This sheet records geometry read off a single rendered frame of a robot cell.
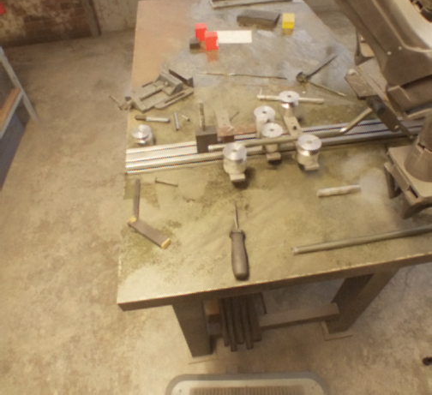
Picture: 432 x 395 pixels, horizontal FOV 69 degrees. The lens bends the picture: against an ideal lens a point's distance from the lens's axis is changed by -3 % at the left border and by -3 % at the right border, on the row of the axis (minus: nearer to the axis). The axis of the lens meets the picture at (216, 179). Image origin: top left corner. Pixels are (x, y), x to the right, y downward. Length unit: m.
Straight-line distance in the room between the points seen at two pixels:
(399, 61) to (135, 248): 0.54
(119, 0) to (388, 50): 3.51
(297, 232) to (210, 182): 0.23
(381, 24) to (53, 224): 1.84
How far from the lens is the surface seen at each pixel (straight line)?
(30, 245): 1.98
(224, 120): 0.84
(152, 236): 0.67
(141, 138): 0.84
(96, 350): 1.59
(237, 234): 0.63
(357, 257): 0.68
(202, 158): 0.77
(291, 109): 0.85
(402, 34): 0.41
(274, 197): 0.73
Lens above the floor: 1.44
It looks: 48 degrees down
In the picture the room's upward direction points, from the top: 3 degrees counter-clockwise
